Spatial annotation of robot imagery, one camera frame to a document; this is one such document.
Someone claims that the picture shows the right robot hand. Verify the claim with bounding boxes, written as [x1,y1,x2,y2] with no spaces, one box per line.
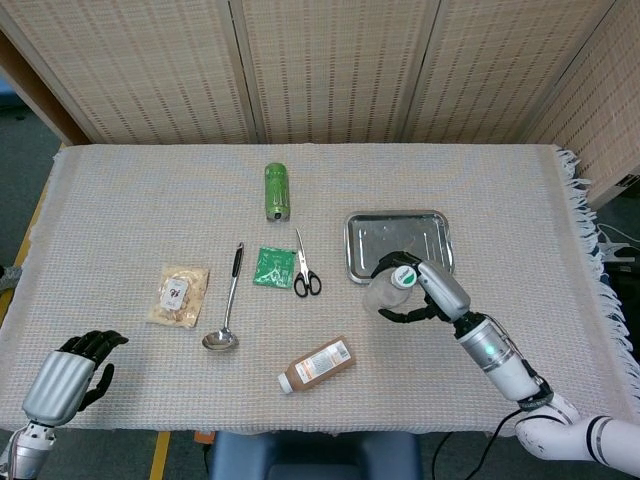
[372,251,473,325]

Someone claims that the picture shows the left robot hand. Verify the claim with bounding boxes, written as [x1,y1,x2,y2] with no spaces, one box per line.
[21,329,130,429]

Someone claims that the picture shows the transparent plastic water bottle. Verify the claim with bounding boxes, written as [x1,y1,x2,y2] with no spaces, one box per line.
[362,266,419,315]

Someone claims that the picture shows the stainless steel tray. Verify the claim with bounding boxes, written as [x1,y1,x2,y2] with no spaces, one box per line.
[342,210,456,285]

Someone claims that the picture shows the brown juice bottle white cap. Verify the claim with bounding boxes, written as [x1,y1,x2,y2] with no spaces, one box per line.
[277,335,357,396]

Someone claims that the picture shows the clear bag of snacks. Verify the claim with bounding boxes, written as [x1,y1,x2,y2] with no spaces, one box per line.
[146,265,210,330]

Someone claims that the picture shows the steel ladle black grip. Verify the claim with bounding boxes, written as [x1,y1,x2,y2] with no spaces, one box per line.
[201,242,246,352]

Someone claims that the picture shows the green sachet packet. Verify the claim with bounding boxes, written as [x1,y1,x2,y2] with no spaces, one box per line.
[252,246,296,290]

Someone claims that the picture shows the green drink can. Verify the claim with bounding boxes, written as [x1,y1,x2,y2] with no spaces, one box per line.
[263,162,292,224]

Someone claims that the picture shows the beige woven tablecloth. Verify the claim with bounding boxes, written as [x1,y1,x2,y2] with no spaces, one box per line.
[0,143,640,434]

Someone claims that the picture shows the woven bamboo folding screen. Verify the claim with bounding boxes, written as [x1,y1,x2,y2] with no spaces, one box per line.
[0,0,640,211]

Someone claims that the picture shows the black handled scissors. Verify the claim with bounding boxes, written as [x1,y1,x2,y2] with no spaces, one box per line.
[292,228,323,299]

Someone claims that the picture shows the black cable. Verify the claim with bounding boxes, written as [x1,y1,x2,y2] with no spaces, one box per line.
[481,408,524,480]

